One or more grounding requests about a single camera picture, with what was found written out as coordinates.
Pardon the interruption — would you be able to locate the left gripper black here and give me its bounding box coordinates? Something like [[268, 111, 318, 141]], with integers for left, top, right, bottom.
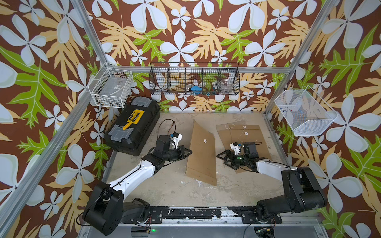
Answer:
[[162, 145, 192, 162]]

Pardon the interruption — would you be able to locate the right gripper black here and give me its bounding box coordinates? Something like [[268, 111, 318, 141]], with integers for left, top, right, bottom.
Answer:
[[216, 149, 249, 169]]

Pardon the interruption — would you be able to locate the brown kraft file bag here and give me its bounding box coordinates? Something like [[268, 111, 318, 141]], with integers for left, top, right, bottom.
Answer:
[[218, 124, 276, 175], [185, 121, 217, 186]]

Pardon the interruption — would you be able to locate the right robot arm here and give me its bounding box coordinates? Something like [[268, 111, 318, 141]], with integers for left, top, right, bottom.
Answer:
[[216, 142, 327, 221]]

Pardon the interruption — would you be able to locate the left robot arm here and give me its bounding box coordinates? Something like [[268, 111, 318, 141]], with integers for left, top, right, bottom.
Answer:
[[82, 135, 192, 236]]

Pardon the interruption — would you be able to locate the black yellow toolbox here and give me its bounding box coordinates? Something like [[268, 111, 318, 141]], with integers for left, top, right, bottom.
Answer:
[[104, 97, 160, 156]]

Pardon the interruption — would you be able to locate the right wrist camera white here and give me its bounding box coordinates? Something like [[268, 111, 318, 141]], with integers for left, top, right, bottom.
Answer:
[[230, 142, 242, 156]]

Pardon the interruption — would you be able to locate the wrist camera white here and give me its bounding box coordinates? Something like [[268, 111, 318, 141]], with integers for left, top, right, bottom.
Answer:
[[230, 142, 242, 156], [170, 132, 182, 149]]

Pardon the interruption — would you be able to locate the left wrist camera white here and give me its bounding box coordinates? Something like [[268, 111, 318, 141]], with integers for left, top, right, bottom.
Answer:
[[170, 132, 182, 149]]

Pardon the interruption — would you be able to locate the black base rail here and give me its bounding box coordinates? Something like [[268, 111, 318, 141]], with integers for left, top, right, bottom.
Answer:
[[122, 206, 282, 225]]

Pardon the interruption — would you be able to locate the black wire basket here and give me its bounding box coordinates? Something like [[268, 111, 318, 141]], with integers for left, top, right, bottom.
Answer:
[[148, 62, 241, 96]]

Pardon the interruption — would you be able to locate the white wire basket right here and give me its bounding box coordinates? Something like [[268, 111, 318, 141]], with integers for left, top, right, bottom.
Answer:
[[275, 86, 339, 136]]

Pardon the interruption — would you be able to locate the white wire basket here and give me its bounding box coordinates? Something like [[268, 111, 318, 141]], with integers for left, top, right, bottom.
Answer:
[[89, 63, 134, 109], [275, 86, 339, 136]]

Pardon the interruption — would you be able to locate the white wire basket left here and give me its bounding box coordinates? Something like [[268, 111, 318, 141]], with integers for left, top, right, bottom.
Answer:
[[89, 63, 134, 109]]

